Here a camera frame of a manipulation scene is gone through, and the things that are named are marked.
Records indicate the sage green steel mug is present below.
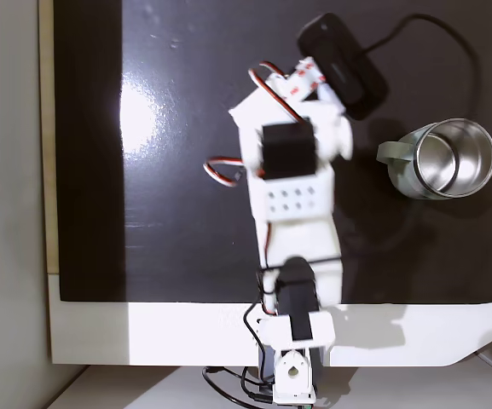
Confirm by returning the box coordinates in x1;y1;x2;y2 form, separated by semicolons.
376;118;492;201

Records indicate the black table mat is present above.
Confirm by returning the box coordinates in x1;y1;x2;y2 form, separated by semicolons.
53;0;492;306

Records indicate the white desk board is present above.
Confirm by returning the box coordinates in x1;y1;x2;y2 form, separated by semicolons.
48;271;492;368

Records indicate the red white servo cable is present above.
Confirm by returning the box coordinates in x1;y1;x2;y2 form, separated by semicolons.
246;60;311;125
203;157;247;187

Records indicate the black oval camera box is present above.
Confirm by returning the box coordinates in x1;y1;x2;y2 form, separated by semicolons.
296;12;391;122

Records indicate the black camera cable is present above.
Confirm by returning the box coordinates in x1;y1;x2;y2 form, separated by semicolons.
362;14;487;125

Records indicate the black base cable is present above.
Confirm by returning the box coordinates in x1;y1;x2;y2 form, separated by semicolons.
201;365;275;405

